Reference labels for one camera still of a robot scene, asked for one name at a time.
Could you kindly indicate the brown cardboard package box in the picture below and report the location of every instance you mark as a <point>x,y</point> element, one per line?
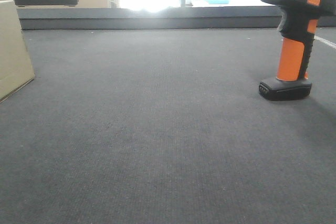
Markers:
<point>16,67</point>

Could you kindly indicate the blue plastic tray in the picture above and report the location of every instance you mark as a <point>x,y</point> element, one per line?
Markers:
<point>217,2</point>

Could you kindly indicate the grey raised conveyor side rail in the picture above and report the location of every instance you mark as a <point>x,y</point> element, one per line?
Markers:
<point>171,18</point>

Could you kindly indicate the white work table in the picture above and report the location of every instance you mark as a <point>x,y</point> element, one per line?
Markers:
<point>232,3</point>

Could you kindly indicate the orange black barcode scanner gun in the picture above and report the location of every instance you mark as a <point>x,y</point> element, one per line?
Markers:
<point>297,27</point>

